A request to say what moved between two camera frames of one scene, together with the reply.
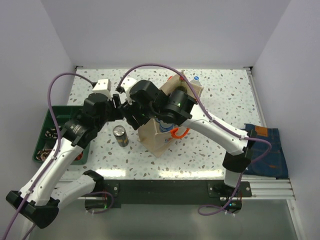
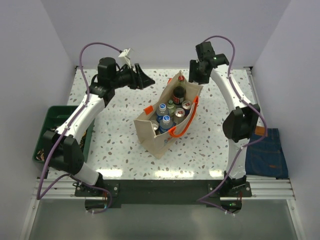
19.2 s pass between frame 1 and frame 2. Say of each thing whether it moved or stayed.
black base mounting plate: stayed
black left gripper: moved
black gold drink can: moved
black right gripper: moved
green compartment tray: stayed
